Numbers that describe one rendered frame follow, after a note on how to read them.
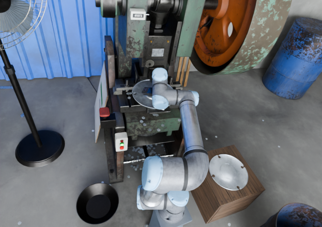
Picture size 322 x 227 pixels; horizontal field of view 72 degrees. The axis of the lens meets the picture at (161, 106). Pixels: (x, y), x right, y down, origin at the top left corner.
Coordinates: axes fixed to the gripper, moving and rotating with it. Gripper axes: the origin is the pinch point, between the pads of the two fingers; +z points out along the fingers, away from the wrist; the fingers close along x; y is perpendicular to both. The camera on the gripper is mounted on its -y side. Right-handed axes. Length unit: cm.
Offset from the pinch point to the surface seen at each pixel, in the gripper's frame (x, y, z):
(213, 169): -6, 48, 45
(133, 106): -3.4, -17.2, 9.2
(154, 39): 22.6, -13.9, -29.6
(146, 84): 15.1, -17.5, 6.6
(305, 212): -4, 110, 39
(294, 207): -6, 102, 37
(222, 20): 53, 14, -31
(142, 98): 0.9, -12.3, 1.7
